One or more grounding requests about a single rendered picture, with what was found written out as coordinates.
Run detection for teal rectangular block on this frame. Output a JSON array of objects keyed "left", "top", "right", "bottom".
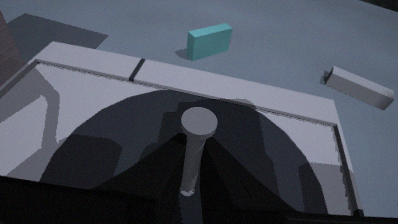
[{"left": 186, "top": 24, "right": 232, "bottom": 61}]

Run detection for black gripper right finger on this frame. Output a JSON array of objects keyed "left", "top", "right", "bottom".
[{"left": 200, "top": 137, "right": 398, "bottom": 224}]

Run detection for grey steel pin with flat head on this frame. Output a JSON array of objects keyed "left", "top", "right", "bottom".
[{"left": 181, "top": 107, "right": 218, "bottom": 191}]

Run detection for dark grey round disc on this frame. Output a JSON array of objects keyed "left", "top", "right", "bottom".
[{"left": 39, "top": 90, "right": 329, "bottom": 224}]

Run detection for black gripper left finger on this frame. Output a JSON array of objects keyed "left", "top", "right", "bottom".
[{"left": 0, "top": 133, "right": 187, "bottom": 224}]

